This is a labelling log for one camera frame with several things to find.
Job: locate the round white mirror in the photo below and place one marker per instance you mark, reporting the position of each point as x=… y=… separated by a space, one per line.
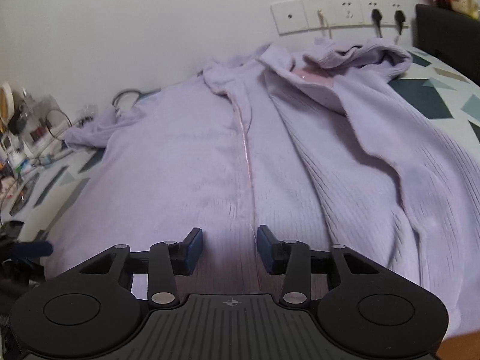
x=5 y=101

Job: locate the white plug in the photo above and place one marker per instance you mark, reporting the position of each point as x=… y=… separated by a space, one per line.
x=320 y=15

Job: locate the black plug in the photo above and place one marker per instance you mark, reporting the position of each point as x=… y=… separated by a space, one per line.
x=376 y=15
x=400 y=17

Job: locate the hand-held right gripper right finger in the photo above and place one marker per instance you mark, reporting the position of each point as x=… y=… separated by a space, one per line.
x=266 y=249

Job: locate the lilac fleece robe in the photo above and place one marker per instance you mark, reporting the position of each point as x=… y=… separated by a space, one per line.
x=187 y=157

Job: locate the black cabinet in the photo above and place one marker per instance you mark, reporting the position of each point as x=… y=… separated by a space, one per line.
x=450 y=33

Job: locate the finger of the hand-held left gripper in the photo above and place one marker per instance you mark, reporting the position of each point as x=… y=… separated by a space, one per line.
x=35 y=248

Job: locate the clear acrylic organizer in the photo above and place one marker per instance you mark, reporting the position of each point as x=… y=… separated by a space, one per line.
x=41 y=120

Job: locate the smartphone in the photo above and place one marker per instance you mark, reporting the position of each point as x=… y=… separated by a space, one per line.
x=24 y=195

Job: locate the white wall socket strip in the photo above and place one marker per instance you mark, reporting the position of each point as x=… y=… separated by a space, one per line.
x=288 y=17

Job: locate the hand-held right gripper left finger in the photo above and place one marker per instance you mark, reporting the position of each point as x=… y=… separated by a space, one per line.
x=193 y=249

